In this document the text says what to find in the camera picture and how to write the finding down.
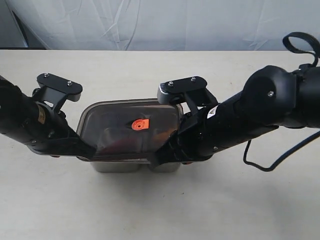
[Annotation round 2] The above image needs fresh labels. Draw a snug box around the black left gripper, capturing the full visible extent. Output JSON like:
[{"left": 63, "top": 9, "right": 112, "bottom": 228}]
[{"left": 27, "top": 101, "right": 97, "bottom": 159}]

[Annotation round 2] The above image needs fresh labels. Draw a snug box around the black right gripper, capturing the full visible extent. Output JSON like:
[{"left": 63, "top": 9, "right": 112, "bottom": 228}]
[{"left": 148, "top": 104, "right": 215, "bottom": 167}]

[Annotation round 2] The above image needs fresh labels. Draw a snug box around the red toy sausage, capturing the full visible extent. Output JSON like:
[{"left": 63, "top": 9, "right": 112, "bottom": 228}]
[{"left": 100, "top": 139, "right": 141, "bottom": 154}]

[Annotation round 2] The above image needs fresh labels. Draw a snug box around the steel two-compartment lunch box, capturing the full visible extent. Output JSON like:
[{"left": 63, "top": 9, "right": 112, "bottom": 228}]
[{"left": 88, "top": 102, "right": 185, "bottom": 174}]

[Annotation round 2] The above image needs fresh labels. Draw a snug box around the transparent lid orange seal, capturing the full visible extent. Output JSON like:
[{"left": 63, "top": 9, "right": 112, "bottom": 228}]
[{"left": 76, "top": 98, "right": 185, "bottom": 161}]

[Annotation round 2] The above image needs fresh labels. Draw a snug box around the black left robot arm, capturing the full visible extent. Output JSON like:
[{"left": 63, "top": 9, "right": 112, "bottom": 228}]
[{"left": 0, "top": 73, "right": 97, "bottom": 161}]

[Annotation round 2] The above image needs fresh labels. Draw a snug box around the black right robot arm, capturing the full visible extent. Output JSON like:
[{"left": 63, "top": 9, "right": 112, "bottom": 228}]
[{"left": 148, "top": 65, "right": 320, "bottom": 167}]

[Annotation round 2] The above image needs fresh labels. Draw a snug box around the white backdrop cloth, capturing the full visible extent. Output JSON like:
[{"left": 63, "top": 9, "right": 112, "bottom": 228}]
[{"left": 5, "top": 0, "right": 320, "bottom": 51}]

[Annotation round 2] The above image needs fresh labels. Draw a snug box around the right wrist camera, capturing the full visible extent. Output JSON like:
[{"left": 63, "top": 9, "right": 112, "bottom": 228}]
[{"left": 157, "top": 76, "right": 207, "bottom": 105}]

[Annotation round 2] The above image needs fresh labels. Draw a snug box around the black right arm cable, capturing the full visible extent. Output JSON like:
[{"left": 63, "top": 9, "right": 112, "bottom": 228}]
[{"left": 242, "top": 31, "right": 320, "bottom": 173}]

